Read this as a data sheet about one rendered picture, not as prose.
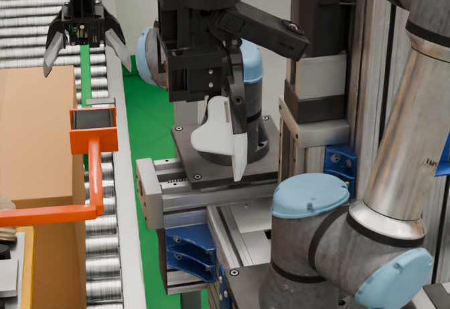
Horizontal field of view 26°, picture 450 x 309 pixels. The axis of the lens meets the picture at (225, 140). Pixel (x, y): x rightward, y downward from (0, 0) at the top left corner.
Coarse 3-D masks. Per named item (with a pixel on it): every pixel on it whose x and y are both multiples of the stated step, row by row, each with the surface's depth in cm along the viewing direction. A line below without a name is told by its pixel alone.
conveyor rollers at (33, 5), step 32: (0, 0) 388; (32, 0) 389; (64, 0) 390; (0, 32) 365; (32, 32) 366; (0, 64) 342; (32, 64) 343; (64, 64) 345; (96, 64) 346; (96, 96) 323; (96, 224) 262; (96, 288) 239
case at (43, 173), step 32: (0, 96) 239; (32, 96) 239; (64, 96) 239; (0, 128) 226; (32, 128) 226; (64, 128) 226; (0, 160) 214; (32, 160) 214; (64, 160) 214; (0, 192) 204; (32, 192) 204; (64, 192) 204; (64, 224) 206; (64, 256) 211; (64, 288) 215
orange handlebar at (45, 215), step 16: (96, 144) 174; (96, 160) 170; (96, 176) 165; (96, 192) 161; (32, 208) 157; (48, 208) 157; (64, 208) 157; (80, 208) 157; (96, 208) 158; (0, 224) 156; (16, 224) 156; (32, 224) 157
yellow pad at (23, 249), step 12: (24, 228) 173; (24, 240) 169; (0, 252) 162; (12, 252) 166; (24, 252) 167; (24, 264) 164; (24, 276) 162; (24, 288) 159; (0, 300) 152; (12, 300) 156; (24, 300) 157
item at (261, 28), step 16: (224, 16) 100; (240, 16) 101; (256, 16) 103; (272, 16) 106; (240, 32) 102; (256, 32) 102; (272, 32) 103; (288, 32) 104; (272, 48) 104; (288, 48) 104; (304, 48) 105
